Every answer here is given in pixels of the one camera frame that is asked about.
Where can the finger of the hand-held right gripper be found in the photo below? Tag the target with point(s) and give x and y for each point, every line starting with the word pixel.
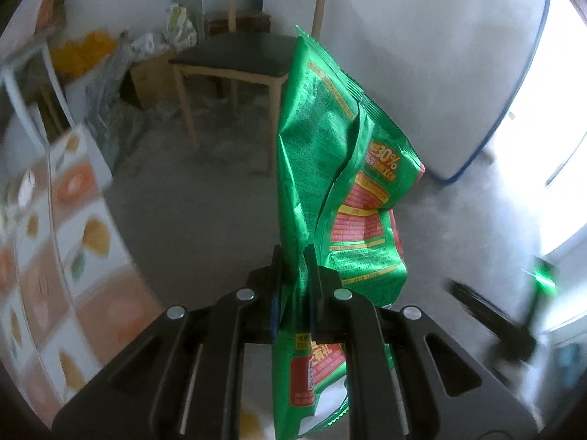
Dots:
pixel 472 300

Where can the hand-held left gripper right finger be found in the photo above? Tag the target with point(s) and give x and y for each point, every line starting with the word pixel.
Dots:
pixel 314 293

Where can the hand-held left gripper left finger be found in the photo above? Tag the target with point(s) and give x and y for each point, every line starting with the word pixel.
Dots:
pixel 274 314

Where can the green snack bag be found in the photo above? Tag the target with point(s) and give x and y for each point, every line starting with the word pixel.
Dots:
pixel 321 146

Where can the greenish plastic bag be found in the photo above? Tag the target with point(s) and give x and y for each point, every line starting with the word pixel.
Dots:
pixel 124 133

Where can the wooden chair with dark seat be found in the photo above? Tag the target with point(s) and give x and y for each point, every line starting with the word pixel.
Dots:
pixel 238 57

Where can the white board with blue edge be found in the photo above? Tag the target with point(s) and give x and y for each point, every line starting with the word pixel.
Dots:
pixel 435 55

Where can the cardboard box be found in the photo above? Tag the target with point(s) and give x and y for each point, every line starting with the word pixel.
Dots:
pixel 146 80

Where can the brown wooden box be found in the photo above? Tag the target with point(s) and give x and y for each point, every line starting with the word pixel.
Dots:
pixel 238 20

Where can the grey plastic bag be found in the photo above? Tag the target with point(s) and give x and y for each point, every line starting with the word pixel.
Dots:
pixel 105 82

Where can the white plastic bag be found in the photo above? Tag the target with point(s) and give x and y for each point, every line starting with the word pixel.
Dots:
pixel 179 25

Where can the yellow plastic bag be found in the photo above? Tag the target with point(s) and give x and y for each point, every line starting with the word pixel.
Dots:
pixel 80 52

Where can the white metal shelf table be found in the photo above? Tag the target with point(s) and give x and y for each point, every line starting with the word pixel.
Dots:
pixel 13 91

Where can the pink plastic bag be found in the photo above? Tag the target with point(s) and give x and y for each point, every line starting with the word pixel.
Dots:
pixel 50 11

